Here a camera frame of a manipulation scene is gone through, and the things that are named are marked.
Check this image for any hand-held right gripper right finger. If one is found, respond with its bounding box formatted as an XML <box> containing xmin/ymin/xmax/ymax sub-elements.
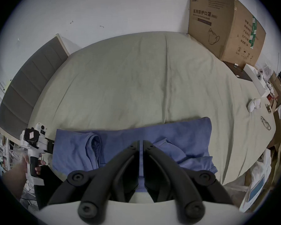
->
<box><xmin>143</xmin><ymin>140</ymin><xmax>234</xmax><ymax>218</ymax></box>

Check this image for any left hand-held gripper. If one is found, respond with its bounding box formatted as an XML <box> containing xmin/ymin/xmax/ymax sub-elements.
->
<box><xmin>20</xmin><ymin>123</ymin><xmax>54</xmax><ymax>186</ymax></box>

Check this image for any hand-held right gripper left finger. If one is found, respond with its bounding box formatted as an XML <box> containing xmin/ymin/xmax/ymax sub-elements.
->
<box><xmin>48</xmin><ymin>141</ymin><xmax>140</xmax><ymax>219</ymax></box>

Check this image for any blue shirt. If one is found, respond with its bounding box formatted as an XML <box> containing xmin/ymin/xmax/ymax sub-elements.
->
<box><xmin>52</xmin><ymin>117</ymin><xmax>218</xmax><ymax>193</ymax></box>

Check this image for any person's left forearm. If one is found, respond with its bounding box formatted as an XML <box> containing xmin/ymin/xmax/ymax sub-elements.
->
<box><xmin>2</xmin><ymin>164</ymin><xmax>27</xmax><ymax>201</ymax></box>

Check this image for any person's left hand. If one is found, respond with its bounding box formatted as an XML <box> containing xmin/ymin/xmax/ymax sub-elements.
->
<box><xmin>21</xmin><ymin>154</ymin><xmax>47</xmax><ymax>180</ymax></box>

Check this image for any grey padded headboard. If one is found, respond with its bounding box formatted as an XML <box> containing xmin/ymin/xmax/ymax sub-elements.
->
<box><xmin>0</xmin><ymin>34</ymin><xmax>70</xmax><ymax>138</ymax></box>

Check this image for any white plastic bag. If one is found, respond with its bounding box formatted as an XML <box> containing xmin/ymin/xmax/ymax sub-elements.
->
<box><xmin>250</xmin><ymin>149</ymin><xmax>279</xmax><ymax>196</ymax></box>

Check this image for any bed with beige sheet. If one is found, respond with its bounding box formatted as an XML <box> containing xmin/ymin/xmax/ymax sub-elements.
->
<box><xmin>28</xmin><ymin>31</ymin><xmax>277</xmax><ymax>186</ymax></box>

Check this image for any small clear plastic item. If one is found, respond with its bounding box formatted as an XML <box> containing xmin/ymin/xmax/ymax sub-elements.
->
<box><xmin>260</xmin><ymin>116</ymin><xmax>272</xmax><ymax>131</ymax></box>

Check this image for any white hand controller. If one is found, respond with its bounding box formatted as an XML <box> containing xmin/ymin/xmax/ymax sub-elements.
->
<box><xmin>247</xmin><ymin>98</ymin><xmax>262</xmax><ymax>113</ymax></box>

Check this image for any flat dark box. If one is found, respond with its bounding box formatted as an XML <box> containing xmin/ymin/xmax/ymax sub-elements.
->
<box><xmin>222</xmin><ymin>61</ymin><xmax>253</xmax><ymax>82</ymax></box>

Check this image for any white open box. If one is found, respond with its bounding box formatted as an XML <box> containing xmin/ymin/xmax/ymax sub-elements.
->
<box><xmin>243</xmin><ymin>63</ymin><xmax>271</xmax><ymax>97</ymax></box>

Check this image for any large brown carton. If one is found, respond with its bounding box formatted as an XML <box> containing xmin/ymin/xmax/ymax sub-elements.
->
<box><xmin>188</xmin><ymin>0</ymin><xmax>266</xmax><ymax>68</ymax></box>

